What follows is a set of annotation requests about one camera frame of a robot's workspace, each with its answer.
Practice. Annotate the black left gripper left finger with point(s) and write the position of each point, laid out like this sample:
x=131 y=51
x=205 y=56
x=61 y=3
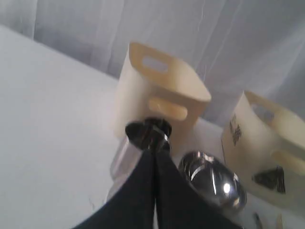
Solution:
x=132 y=207

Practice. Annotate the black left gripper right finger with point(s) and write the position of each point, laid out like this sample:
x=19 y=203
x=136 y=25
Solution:
x=178 y=206

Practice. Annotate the steel mug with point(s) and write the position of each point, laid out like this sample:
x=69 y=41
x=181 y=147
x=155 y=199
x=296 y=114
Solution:
x=124 y=162

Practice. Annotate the steel bowl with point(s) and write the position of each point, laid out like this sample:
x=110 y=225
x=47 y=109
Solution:
x=213 y=181

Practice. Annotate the small steel cup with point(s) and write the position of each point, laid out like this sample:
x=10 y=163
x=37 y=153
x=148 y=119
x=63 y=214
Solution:
x=151 y=133

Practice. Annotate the cream bin triangle mark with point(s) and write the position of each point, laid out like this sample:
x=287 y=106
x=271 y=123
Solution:
x=264 y=144

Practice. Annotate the cream bin circle mark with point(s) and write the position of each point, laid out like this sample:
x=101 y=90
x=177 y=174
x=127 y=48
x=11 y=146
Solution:
x=155 y=84

